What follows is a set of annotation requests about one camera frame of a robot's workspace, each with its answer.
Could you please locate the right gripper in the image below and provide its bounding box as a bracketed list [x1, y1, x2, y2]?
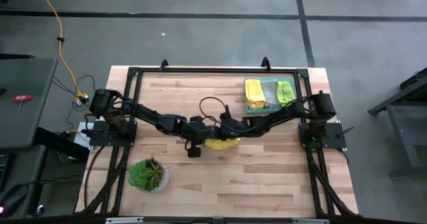
[216, 104, 253, 141]

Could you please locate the yellow microfiber towel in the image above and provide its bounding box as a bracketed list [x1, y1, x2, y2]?
[244, 79, 267, 110]
[203, 137, 242, 151]

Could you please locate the grey microfiber towel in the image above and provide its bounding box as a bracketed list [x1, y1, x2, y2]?
[262, 82, 280, 107]

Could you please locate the lime green microfiber towel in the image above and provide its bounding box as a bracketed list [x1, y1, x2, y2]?
[275, 80, 296, 106]

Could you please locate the translucent green plastic tray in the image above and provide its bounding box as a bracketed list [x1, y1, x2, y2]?
[244, 76, 298, 115]

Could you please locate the potted green succulent plant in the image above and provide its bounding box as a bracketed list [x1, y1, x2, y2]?
[127, 157, 171, 194]

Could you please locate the white power adapter box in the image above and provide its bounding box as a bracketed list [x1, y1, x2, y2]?
[73, 122, 94, 150]

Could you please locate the dark grey desk top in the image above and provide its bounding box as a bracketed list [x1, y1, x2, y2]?
[0, 57, 58, 151]

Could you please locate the grey metal table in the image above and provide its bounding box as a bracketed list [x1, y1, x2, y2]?
[368, 67, 427, 179]

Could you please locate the black desk surface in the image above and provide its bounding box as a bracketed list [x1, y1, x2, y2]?
[0, 143, 47, 218]

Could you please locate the black computer mouse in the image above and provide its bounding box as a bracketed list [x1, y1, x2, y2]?
[0, 183, 30, 218]

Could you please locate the black keyboard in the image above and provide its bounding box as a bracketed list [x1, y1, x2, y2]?
[0, 154, 9, 192]

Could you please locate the black left wrist camera cable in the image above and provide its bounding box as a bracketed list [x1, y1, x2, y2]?
[184, 115, 218, 152]

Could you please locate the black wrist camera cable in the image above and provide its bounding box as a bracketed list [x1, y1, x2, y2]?
[198, 96, 232, 127]
[184, 115, 218, 152]

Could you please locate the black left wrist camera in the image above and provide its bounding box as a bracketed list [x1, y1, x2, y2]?
[187, 146, 202, 159]

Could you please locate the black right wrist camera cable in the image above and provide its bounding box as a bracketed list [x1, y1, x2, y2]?
[198, 96, 232, 127]

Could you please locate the black aluminium table frame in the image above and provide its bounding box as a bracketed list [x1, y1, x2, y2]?
[75, 65, 360, 218]

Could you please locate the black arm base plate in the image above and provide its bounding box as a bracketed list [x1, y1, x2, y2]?
[298, 122, 348, 149]
[89, 120, 138, 147]

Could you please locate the thin black floor cable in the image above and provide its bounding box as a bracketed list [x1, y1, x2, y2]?
[51, 74, 97, 131]

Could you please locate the yellow extension cable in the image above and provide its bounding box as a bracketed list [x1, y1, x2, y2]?
[32, 0, 89, 107]

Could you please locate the red handled hex key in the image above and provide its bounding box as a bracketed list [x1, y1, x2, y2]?
[12, 95, 33, 122]

